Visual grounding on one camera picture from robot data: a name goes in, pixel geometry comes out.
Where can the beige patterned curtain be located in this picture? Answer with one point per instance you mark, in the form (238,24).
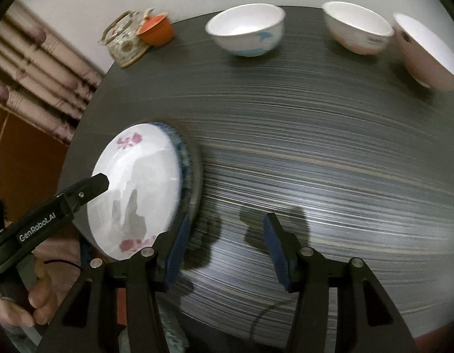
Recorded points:
(39,81)

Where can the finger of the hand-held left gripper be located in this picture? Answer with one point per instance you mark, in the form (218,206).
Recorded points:
(92,187)

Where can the white plate pink flowers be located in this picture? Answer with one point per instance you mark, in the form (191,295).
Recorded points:
(149,169)

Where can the green fuzzy garment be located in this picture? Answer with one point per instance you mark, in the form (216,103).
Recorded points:
(171,332)

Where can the white bowl blue base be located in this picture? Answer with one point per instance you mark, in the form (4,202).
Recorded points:
(245,25)

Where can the wooden cabinet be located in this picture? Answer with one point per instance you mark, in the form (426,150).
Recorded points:
(32,165)

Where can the floral ceramic teapot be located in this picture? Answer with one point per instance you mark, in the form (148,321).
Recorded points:
(124,46)

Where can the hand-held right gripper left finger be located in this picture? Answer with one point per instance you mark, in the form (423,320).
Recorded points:
(177,253)

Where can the small blue floral plate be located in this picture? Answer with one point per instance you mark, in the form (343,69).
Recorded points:
(185,161)

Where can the white bowl pink base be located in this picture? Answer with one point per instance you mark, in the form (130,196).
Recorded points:
(355,25)

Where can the person's left hand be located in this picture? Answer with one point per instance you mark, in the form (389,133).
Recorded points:
(39,305)

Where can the orange lidded cup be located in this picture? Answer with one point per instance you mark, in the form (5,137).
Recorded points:
(159,31)

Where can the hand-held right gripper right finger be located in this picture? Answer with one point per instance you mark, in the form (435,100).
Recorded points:
(276,253)

